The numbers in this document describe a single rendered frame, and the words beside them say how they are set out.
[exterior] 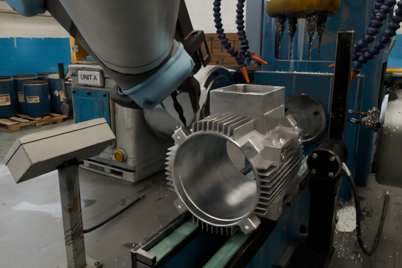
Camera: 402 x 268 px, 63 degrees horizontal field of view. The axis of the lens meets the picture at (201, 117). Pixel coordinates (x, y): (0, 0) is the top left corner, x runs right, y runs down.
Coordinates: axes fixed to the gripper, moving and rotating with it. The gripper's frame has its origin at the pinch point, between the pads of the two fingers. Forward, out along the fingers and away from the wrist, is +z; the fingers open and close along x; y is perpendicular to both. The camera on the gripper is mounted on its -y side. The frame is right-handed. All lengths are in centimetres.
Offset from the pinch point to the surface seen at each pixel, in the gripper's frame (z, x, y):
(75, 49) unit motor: 6, 71, 34
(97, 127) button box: -0.7, 17.5, -4.7
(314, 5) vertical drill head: -1.6, -10.7, 41.3
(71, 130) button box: -3.7, 17.9, -8.9
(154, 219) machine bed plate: 31.1, 18.7, -4.3
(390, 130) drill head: 15.4, -28.9, 21.5
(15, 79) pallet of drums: 152, 488, 182
